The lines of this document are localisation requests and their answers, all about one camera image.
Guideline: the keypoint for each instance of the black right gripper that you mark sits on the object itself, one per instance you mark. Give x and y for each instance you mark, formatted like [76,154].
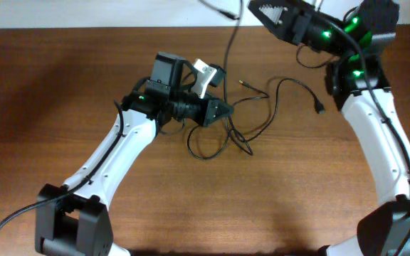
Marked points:
[300,27]

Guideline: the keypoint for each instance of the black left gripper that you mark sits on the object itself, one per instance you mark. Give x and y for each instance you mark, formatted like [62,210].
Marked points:
[212,116]

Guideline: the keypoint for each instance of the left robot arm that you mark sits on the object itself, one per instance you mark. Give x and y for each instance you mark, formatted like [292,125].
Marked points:
[73,219]

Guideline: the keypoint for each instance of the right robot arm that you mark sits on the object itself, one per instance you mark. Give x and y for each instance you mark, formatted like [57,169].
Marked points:
[356,81]

